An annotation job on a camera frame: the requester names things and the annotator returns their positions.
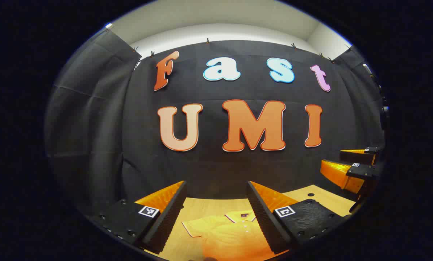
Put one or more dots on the black backdrop cloth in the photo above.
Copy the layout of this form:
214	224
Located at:
361	101
216	170
89	127

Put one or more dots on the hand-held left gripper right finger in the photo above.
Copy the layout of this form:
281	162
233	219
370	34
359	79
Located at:
265	221

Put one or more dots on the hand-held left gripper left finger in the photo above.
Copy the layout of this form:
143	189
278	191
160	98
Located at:
169	217

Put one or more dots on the dark metal stand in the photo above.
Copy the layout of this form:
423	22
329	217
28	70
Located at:
384	114

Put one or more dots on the orange T-shirt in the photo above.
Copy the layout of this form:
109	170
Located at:
230	235

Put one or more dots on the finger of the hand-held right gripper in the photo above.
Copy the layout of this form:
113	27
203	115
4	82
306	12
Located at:
337	174
357	157

